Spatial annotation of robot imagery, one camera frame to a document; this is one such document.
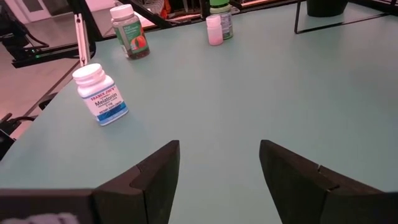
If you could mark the small plain white bottle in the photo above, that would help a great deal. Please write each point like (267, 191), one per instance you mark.
(214, 31)

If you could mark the aluminium frame post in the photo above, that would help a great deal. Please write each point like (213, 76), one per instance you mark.
(82, 40)

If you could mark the green-capped medicine bottle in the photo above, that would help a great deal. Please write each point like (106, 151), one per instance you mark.
(227, 21)

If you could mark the white melatonin bottle blue label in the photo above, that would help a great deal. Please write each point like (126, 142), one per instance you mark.
(102, 99)

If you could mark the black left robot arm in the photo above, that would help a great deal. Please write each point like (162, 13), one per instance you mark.
(15, 40)

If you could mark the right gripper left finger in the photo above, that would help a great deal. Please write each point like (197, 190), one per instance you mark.
(146, 186)

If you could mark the white-capped gummy bottle green label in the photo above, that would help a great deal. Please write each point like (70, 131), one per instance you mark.
(130, 37)

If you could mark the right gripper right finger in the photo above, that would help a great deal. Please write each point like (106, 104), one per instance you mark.
(304, 193)

